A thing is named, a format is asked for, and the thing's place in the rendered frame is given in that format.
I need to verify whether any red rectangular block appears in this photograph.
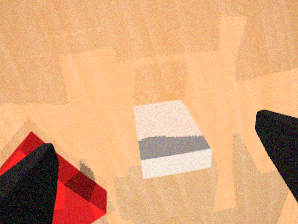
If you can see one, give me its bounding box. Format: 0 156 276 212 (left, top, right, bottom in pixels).
0 132 108 224

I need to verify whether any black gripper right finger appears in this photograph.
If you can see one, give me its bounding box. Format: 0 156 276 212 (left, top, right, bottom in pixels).
255 109 298 202

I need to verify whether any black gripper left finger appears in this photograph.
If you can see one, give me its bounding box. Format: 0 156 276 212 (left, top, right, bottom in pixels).
0 143 59 224

